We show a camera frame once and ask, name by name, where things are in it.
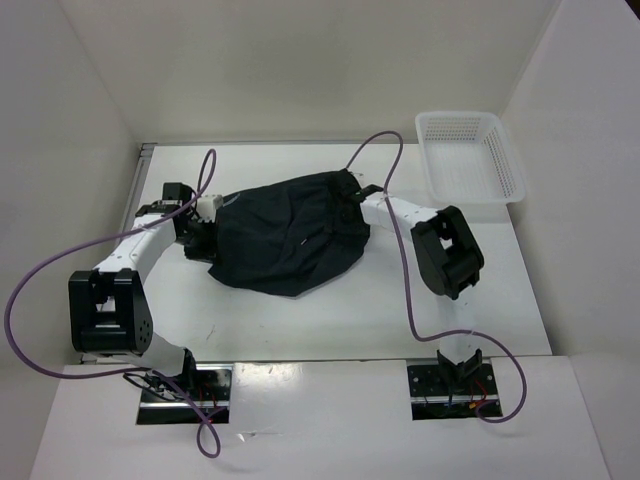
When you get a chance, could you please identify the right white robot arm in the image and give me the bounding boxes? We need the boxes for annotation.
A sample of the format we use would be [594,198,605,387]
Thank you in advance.
[332,185,484,393]

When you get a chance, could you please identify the aluminium table edge rail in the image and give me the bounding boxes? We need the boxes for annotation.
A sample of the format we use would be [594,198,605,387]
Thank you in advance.
[81,142,157,363]

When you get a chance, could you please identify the white plastic basket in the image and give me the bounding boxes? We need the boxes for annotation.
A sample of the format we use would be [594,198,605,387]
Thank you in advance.
[415,111,526,205]

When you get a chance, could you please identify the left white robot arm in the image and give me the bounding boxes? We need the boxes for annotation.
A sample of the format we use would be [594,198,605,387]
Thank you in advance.
[68,183,223,400]

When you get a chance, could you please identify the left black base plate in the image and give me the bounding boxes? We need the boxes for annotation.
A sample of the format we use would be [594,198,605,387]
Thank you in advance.
[126,363,233,426]

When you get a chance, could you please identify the dark navy shorts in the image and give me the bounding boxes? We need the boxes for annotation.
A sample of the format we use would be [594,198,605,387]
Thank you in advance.
[209,169,370,298]

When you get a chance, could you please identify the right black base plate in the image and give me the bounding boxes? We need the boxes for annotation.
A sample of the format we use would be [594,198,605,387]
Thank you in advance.
[406,359,503,421]

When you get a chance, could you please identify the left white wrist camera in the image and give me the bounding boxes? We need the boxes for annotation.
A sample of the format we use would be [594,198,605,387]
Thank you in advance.
[195,194,224,223]

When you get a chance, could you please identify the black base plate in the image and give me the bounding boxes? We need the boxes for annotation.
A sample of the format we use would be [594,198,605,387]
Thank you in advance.
[406,359,503,421]
[126,363,233,426]

